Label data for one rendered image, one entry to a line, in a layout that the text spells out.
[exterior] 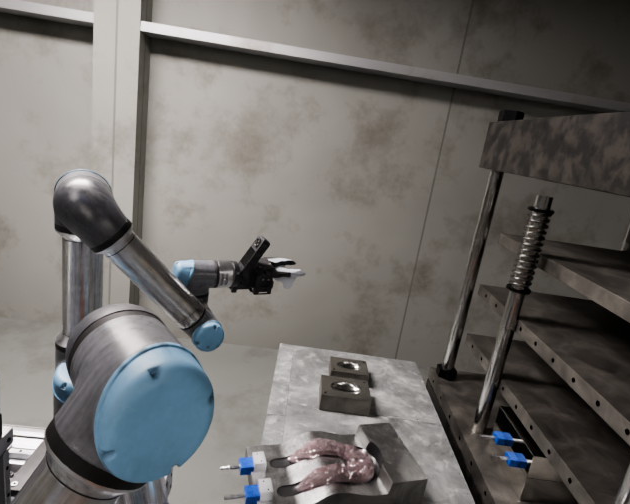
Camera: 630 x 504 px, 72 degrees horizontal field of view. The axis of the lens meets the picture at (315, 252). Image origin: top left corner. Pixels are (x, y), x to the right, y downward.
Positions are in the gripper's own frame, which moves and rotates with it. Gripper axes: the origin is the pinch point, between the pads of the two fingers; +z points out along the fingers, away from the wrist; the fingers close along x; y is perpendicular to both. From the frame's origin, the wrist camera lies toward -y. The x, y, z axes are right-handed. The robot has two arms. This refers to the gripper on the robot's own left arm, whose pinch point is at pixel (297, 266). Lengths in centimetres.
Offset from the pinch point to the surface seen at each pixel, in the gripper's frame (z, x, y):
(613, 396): 67, 63, 8
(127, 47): -27, -241, -43
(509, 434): 78, 38, 49
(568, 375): 70, 49, 12
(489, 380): 84, 20, 41
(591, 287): 76, 41, -13
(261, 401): 58, -110, 162
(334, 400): 32, -4, 61
